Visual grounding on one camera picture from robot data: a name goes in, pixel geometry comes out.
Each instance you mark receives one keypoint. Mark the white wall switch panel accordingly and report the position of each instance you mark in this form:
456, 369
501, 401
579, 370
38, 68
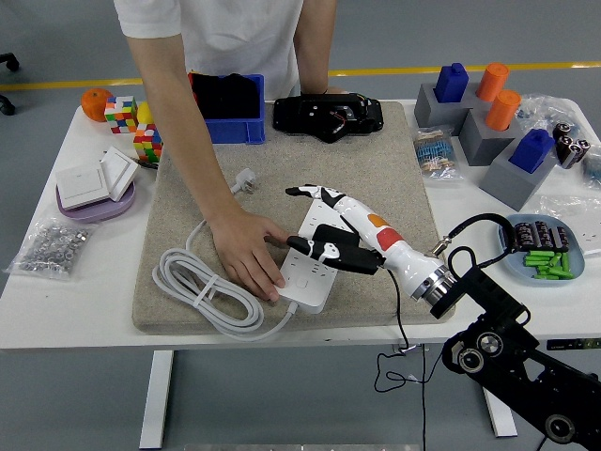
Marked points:
119, 171
80, 185

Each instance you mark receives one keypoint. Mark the grey-brown felt mat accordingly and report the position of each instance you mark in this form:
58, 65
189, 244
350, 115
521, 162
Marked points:
291, 160

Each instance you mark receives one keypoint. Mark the person's right hand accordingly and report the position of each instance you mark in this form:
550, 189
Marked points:
246, 253

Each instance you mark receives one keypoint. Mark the yellow lemon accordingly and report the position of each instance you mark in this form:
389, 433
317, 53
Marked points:
143, 113

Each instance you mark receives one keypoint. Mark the purple oval tray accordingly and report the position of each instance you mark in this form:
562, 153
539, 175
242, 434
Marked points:
103, 213

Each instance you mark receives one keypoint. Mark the clear empty-looking plastic bag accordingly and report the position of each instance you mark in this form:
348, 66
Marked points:
570, 206

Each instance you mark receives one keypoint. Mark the blue square peg block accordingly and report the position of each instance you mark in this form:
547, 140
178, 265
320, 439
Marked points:
451, 84
533, 150

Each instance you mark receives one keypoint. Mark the blue plastic bin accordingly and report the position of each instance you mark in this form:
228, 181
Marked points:
235, 134

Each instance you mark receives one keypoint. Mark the person's left hand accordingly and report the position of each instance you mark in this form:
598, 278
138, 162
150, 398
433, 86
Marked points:
335, 90

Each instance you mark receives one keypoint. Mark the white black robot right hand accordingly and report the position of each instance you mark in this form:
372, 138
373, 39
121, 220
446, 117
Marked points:
404, 253

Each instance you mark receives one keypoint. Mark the orange fruit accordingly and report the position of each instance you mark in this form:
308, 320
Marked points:
91, 105

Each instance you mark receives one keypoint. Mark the small black capacitor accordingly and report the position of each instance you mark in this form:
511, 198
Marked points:
525, 235
560, 238
542, 235

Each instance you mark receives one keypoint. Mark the person's left forearm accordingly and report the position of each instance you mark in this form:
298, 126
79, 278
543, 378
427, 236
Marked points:
314, 47

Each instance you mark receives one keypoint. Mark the white table leg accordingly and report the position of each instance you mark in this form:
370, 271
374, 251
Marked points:
501, 418
157, 399

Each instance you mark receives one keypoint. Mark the orange cylinder peg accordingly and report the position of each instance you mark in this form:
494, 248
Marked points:
493, 81
502, 112

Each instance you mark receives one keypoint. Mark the black and red cloth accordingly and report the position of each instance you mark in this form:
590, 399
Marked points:
225, 98

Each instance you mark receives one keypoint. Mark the clear bag of metal nuts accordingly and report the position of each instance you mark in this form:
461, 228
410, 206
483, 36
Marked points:
51, 246

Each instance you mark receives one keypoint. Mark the multicolour puzzle cube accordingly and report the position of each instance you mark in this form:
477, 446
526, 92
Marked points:
119, 117
146, 143

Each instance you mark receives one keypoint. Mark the clear bag of blue parts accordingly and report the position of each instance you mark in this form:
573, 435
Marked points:
549, 110

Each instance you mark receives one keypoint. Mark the light blue oval plate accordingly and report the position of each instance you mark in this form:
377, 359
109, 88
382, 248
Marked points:
575, 265

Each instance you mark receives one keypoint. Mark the small dark metal tool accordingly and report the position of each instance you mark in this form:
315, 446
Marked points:
146, 164

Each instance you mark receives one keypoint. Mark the clear bag of resistors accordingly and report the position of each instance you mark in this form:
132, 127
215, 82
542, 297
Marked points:
434, 152

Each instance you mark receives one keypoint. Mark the person torso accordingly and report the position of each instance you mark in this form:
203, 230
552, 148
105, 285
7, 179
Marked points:
235, 33

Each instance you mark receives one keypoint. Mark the black electronic device housing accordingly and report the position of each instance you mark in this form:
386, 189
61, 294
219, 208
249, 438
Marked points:
291, 113

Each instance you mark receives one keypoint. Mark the large dark capacitor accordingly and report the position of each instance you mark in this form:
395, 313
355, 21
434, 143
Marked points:
580, 152
562, 129
565, 148

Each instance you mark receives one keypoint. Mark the person's right forearm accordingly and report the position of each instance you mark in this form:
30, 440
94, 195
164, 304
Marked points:
188, 136

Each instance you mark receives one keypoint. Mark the black chair base with castors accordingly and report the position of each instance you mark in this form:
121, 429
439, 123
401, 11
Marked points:
11, 63

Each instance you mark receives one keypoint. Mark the black table control panel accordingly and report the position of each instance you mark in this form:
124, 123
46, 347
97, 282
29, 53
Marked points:
575, 344

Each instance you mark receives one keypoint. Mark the grey socket block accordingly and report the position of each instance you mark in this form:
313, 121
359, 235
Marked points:
512, 185
479, 141
425, 113

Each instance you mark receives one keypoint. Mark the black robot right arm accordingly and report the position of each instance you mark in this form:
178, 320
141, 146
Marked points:
488, 291

